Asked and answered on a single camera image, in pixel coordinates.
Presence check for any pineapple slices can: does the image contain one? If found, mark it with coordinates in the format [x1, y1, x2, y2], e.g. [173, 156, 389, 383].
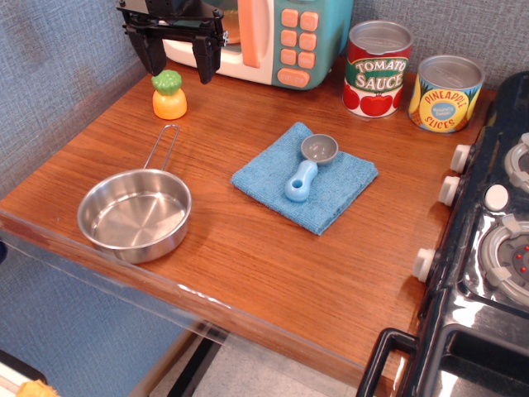
[408, 55, 485, 134]

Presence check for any grey stove burner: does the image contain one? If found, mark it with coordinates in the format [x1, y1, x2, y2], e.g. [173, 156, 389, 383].
[504, 132, 528, 194]
[479, 214, 528, 306]

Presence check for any black toy stove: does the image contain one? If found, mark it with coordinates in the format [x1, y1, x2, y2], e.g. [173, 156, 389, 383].
[355, 70, 529, 397]

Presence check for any white stove knob bottom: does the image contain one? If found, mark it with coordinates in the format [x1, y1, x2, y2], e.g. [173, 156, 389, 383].
[412, 248, 436, 283]

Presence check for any white stove knob top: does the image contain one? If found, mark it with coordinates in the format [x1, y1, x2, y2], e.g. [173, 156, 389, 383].
[450, 144, 472, 174]

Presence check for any teal toy microwave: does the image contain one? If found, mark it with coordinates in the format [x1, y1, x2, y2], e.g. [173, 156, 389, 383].
[162, 0, 355, 91]

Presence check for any blue grey measuring spoon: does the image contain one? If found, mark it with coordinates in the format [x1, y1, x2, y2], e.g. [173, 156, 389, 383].
[284, 134, 339, 203]

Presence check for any grey stove burner rear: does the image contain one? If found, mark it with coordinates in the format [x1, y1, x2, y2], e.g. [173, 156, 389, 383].
[504, 132, 528, 194]

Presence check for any orange green toy carrot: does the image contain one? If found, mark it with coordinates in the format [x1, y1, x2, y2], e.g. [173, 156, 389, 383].
[151, 69, 188, 120]

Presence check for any black oven door handle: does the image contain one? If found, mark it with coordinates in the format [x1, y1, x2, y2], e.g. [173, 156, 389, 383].
[356, 328, 419, 397]

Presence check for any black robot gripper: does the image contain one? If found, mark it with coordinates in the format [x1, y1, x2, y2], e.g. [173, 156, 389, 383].
[117, 0, 226, 84]

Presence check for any tomato sauce can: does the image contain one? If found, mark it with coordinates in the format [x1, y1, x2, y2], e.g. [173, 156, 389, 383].
[342, 20, 413, 118]

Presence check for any white stove knob middle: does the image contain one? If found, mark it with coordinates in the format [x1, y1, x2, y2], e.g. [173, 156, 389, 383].
[438, 176, 460, 207]

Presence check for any blue folded cloth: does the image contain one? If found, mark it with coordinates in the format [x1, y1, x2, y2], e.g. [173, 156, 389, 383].
[231, 122, 379, 236]

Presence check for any yellow fuzzy object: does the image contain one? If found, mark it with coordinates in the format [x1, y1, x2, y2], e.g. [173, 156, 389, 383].
[16, 380, 59, 397]

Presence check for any grey stove burner front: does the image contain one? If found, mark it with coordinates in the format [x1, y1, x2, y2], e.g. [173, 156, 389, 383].
[479, 214, 528, 306]

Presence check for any white round stove button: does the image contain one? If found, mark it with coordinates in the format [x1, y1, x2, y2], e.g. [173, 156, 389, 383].
[484, 184, 509, 212]

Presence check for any stainless steel pan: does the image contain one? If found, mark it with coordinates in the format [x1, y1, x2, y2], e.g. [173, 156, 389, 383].
[77, 124, 193, 264]

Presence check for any white stove knob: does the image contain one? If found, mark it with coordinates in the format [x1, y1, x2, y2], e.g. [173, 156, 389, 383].
[438, 176, 460, 207]
[412, 248, 436, 283]
[450, 144, 472, 174]

